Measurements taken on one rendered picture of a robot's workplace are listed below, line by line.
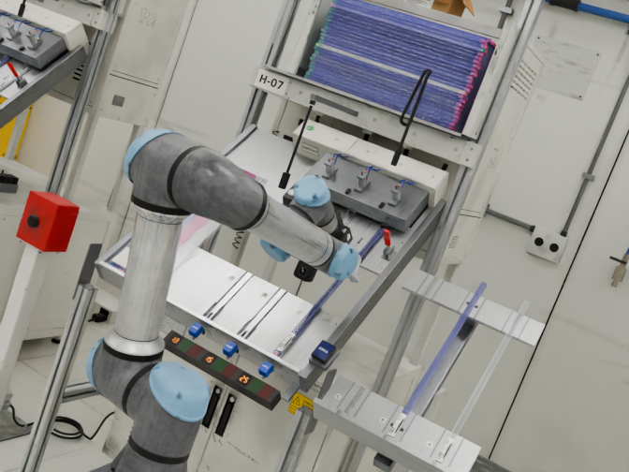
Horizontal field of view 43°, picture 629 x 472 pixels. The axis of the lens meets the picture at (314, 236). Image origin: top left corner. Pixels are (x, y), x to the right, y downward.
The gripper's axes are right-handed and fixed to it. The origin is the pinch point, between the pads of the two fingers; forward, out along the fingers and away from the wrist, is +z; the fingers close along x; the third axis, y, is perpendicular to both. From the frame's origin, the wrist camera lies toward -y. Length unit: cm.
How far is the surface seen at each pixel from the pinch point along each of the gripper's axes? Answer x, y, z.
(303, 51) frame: 47, 60, -3
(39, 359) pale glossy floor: 129, -49, 98
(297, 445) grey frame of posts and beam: -13.3, -39.9, 9.3
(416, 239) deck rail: -9.9, 24.5, 12.5
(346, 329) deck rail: -9.9, -10.1, 4.4
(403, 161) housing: 5.4, 44.8, 10.6
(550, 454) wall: -52, 41, 189
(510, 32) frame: -11, 78, -16
